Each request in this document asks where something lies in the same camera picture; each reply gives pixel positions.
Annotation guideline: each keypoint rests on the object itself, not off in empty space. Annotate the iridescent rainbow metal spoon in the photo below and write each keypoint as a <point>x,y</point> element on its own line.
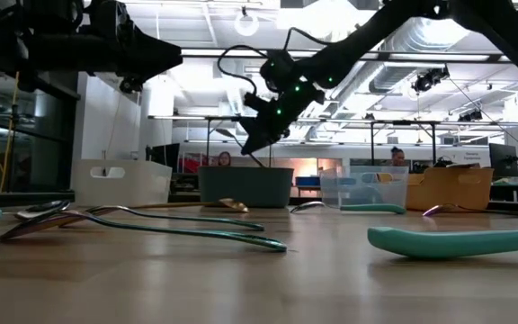
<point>439,209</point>
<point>252,225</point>
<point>272,244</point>

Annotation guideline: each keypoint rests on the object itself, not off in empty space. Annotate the gold metal spoon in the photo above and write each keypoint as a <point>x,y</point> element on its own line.
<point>226,132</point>
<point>236,205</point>

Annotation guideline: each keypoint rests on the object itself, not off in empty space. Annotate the black metal table frame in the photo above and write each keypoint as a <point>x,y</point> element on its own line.
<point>25,197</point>

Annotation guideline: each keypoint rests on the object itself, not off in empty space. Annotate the long ceiling light bar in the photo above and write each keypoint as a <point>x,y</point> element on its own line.
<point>421,57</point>

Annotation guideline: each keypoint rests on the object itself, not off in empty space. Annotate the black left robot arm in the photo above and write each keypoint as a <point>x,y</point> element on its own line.
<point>25,40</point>

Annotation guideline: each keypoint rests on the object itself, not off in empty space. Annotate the black tripod stand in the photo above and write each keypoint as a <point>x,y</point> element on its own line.
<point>14,148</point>

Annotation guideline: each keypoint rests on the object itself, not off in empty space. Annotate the white wall sign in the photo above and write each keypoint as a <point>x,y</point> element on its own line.
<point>466,157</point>

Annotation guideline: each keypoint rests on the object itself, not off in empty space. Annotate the clear plastic bin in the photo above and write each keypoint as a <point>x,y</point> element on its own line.
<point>362,189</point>

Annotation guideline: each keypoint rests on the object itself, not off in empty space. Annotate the white plastic bin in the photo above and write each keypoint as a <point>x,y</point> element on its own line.
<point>124,184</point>

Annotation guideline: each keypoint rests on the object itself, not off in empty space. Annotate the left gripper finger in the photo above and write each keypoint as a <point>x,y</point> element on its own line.
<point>151,56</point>

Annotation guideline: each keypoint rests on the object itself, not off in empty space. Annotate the dark teal plastic bin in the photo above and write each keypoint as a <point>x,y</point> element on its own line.
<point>245,186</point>

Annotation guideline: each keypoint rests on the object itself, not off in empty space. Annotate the blue storage bin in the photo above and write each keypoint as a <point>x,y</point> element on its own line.
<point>307,181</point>

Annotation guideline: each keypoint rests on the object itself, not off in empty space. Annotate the person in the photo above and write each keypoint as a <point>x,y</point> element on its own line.
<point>224,159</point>
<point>397,157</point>

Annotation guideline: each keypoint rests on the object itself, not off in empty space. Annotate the silver ventilation duct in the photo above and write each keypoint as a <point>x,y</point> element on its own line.
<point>403,72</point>

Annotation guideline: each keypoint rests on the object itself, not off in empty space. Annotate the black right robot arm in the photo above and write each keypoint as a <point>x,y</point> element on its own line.
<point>376,27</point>

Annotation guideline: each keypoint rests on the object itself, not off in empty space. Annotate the black background rig frame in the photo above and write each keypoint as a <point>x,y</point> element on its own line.
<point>208,144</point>
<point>433,144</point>

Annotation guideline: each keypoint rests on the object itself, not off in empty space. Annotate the black computer monitor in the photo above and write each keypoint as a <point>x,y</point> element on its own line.
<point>504,159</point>
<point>167,155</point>

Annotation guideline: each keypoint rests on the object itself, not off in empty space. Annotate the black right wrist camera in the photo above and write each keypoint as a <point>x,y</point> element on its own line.
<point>277,72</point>

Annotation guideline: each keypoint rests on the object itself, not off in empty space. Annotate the yellow plastic bin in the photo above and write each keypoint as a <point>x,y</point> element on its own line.
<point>448,191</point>

